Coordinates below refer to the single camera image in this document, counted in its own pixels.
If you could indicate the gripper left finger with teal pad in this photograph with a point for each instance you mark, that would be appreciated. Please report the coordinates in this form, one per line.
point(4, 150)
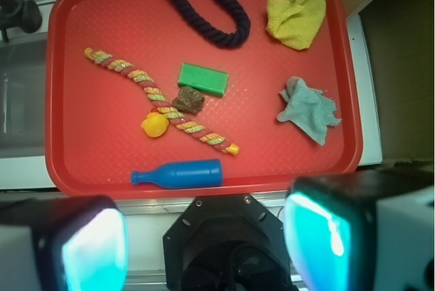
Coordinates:
point(78, 243)

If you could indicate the red plastic tray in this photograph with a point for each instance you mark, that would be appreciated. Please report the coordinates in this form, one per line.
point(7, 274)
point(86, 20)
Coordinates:
point(169, 98)

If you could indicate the blue plastic bottle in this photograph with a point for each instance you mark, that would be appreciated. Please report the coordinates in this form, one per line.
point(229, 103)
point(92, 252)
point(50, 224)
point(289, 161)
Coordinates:
point(182, 175)

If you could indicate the light blue cloth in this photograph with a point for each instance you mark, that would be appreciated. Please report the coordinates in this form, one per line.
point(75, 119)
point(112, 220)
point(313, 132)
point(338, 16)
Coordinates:
point(308, 109)

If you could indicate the green rectangular block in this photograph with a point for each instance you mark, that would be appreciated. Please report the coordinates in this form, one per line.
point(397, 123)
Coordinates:
point(203, 79)

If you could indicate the grey sink basin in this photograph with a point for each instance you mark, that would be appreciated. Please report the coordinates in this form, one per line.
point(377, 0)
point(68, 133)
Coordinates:
point(23, 84)

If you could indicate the grey sink faucet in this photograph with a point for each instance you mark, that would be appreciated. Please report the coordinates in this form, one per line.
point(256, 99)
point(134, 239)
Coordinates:
point(22, 14)

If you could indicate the brown cardboard panel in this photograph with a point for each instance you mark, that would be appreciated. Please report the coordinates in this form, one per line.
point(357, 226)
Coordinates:
point(400, 39)

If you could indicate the yellow rubber duck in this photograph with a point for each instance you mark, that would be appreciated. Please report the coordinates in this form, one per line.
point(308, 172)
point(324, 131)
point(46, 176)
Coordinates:
point(155, 124)

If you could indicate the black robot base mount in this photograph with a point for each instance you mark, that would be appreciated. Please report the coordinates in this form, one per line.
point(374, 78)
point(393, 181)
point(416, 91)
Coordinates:
point(226, 243)

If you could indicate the yellow cloth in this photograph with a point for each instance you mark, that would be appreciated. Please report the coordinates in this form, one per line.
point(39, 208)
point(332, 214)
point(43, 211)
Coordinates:
point(295, 23)

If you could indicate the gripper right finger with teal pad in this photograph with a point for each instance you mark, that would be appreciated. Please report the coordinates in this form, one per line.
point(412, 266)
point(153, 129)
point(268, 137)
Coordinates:
point(367, 230)

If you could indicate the brown rock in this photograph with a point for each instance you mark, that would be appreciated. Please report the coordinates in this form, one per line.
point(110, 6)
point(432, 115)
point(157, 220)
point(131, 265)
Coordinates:
point(189, 100)

